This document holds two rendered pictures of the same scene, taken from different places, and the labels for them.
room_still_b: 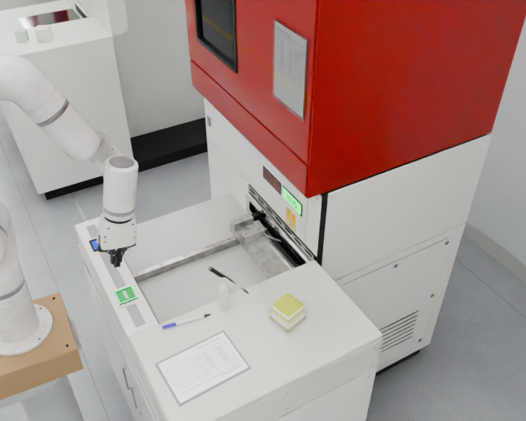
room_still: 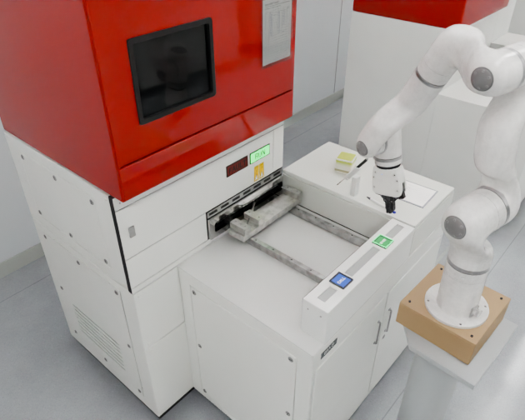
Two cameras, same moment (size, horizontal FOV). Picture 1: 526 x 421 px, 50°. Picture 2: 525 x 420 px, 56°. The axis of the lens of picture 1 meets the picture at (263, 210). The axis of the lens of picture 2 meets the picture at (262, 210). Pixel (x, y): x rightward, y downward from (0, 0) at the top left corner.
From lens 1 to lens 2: 253 cm
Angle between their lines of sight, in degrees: 81
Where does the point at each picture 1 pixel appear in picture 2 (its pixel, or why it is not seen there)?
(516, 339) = not seen: hidden behind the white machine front
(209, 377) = (411, 186)
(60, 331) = (433, 279)
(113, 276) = (368, 258)
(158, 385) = (434, 202)
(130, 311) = (393, 235)
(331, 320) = (332, 156)
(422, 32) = not seen: outside the picture
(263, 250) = (267, 212)
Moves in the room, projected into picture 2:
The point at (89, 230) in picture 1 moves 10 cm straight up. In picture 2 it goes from (327, 298) to (330, 274)
